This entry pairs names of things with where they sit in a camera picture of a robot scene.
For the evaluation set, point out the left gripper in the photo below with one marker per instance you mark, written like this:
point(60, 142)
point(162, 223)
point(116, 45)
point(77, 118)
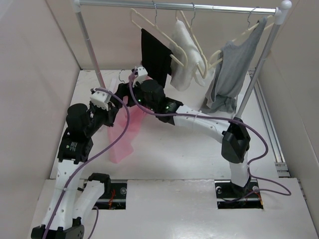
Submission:
point(110, 114)

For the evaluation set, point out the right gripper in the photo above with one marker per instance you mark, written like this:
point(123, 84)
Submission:
point(123, 90)

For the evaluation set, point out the pink t shirt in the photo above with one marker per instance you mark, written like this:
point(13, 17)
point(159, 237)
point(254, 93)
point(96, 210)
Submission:
point(130, 125)

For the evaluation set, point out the cream plastic hanger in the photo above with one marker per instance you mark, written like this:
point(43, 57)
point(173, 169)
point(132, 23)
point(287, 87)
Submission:
point(123, 75)

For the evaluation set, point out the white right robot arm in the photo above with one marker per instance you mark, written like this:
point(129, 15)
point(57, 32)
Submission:
point(233, 136)

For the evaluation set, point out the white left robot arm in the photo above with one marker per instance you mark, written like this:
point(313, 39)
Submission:
point(66, 213)

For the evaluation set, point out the black shirt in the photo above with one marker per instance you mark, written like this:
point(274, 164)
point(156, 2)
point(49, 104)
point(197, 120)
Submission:
point(155, 57)

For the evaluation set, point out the cream hanger with black shirt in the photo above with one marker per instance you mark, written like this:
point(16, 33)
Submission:
point(153, 25)

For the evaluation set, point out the white shirt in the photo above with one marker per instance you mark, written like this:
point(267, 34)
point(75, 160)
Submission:
point(187, 53)

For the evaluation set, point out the cream hanger with grey shirt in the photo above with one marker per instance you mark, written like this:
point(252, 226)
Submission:
point(214, 59)

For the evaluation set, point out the cream hanger with white shirt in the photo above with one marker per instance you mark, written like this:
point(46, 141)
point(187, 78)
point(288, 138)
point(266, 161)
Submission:
point(204, 73)

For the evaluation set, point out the grey tank top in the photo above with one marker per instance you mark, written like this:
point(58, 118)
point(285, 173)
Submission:
point(230, 73)

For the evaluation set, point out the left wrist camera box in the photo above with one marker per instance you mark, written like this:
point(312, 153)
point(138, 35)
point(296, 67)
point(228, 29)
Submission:
point(100, 98)

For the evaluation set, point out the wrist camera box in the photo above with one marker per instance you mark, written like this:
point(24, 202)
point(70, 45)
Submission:
point(100, 98)
point(140, 75)

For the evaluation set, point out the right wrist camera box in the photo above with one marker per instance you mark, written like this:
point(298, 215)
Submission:
point(140, 75)

